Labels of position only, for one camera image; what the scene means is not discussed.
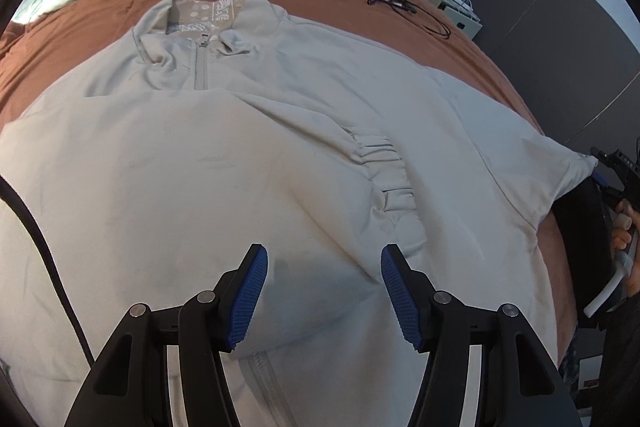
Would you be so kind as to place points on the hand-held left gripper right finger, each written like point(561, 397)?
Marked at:
point(402, 302)

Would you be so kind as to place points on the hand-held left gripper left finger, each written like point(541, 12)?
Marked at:
point(247, 302)

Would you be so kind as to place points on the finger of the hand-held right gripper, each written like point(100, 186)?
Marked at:
point(612, 159)
point(602, 184)

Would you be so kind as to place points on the light grey zip jacket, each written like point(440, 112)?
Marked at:
point(210, 167)

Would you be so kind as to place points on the person's right hand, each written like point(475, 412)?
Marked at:
point(624, 232)

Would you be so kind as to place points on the black cloth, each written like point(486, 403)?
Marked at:
point(582, 247)

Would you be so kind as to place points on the dark grey wardrobe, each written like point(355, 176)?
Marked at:
point(565, 32)

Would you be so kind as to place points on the white storage box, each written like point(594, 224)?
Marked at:
point(467, 19)

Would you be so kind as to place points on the brown bed sheet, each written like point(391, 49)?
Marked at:
point(350, 7)

